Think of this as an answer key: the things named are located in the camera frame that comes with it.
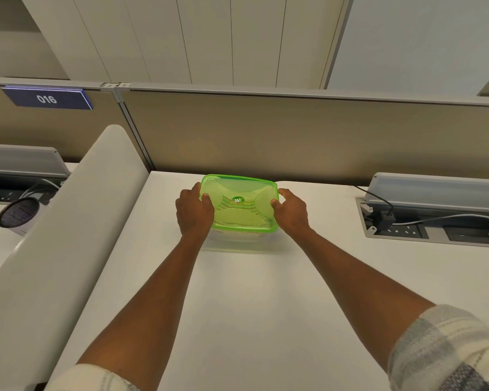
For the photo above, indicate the person's left hand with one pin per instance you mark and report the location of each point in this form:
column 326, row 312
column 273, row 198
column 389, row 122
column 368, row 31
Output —
column 191, row 217

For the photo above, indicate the person's right hand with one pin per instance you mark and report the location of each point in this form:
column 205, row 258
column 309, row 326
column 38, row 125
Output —
column 293, row 215

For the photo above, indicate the person's right thumb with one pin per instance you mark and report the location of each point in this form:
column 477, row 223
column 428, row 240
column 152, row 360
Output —
column 278, row 203

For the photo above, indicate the person's left thumb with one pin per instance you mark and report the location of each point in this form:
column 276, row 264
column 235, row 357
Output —
column 208, row 200

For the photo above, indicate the green lidded plastic food container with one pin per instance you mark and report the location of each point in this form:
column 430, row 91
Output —
column 244, row 205

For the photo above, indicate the person's right forearm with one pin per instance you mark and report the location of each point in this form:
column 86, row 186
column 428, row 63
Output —
column 350, row 280

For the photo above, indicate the person's left forearm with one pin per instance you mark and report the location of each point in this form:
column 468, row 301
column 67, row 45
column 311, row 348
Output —
column 146, row 305

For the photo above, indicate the beige cubicle partition screen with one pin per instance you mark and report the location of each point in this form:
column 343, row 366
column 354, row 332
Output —
column 309, row 134

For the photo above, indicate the black power plug adapter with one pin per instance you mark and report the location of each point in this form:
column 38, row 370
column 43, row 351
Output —
column 388, row 215

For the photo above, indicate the grey desk power socket box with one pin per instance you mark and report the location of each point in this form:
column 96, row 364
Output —
column 20, row 170
column 432, row 207

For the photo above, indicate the white desk divider panel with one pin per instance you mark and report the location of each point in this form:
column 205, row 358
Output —
column 61, row 248

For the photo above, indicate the black mesh round speaker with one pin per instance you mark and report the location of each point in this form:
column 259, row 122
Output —
column 18, row 212

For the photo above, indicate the blue desk number sign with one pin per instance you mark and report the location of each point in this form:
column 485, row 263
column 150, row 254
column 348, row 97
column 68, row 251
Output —
column 47, row 98

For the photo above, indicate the white wall cabinets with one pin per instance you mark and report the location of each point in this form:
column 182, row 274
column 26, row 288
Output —
column 195, row 38

